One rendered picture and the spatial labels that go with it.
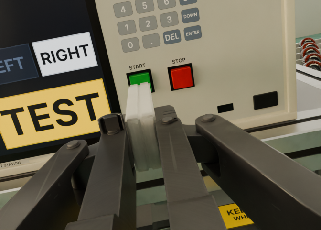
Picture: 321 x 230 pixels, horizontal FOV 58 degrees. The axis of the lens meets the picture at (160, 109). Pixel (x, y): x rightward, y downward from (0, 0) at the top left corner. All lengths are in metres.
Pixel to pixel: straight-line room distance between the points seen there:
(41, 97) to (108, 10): 0.10
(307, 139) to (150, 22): 0.18
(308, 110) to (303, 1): 7.17
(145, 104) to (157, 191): 0.14
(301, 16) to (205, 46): 7.24
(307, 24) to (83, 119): 7.39
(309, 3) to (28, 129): 7.40
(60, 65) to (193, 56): 0.12
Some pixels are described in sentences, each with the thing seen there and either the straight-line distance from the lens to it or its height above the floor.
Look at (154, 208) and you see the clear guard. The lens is 0.29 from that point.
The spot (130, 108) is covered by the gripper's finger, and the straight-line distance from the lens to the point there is 0.16.
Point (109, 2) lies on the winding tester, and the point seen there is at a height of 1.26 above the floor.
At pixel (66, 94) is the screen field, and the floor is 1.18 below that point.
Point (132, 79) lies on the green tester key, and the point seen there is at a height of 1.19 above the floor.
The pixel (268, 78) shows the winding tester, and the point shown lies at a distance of 0.30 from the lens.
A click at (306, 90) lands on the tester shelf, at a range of 0.41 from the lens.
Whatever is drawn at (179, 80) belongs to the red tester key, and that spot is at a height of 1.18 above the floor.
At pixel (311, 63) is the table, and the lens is 1.63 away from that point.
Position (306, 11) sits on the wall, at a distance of 7.55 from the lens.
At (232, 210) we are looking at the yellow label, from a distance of 0.28.
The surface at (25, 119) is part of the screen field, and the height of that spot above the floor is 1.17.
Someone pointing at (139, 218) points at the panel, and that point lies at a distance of 0.50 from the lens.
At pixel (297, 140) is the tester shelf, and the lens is 0.30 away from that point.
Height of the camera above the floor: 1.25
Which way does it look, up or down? 20 degrees down
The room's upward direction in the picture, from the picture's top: 11 degrees counter-clockwise
